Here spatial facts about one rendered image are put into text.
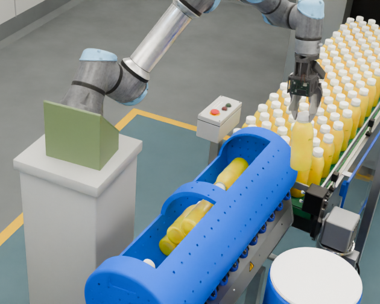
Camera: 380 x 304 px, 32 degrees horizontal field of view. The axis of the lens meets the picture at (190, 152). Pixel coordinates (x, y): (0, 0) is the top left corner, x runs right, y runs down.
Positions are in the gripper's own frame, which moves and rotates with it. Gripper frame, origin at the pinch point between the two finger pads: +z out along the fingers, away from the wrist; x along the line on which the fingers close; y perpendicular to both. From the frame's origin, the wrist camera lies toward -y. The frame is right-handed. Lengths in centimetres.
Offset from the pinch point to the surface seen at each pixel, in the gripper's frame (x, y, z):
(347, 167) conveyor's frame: -1, -70, 44
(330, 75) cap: -22, -107, 16
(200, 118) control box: -53, -37, 22
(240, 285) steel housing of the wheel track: -13, 12, 57
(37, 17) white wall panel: -335, -276, 50
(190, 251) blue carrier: -14, 47, 27
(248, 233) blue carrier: -8.2, 19.4, 33.4
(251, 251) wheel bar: -13, 3, 50
